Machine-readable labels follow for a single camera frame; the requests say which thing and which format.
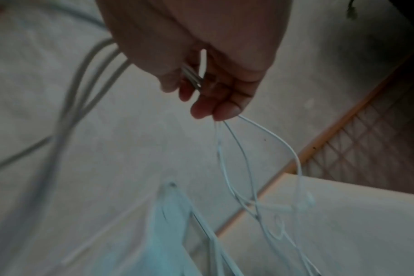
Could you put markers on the person's right hand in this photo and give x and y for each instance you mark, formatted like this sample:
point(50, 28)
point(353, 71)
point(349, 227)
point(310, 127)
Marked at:
point(200, 40)

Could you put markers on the white drawer organizer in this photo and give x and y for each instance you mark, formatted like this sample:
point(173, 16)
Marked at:
point(166, 215)

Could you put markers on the green leafy plant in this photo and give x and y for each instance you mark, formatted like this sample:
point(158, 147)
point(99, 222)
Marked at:
point(352, 10)

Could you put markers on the white table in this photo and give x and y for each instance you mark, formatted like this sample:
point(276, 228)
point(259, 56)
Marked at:
point(364, 229)

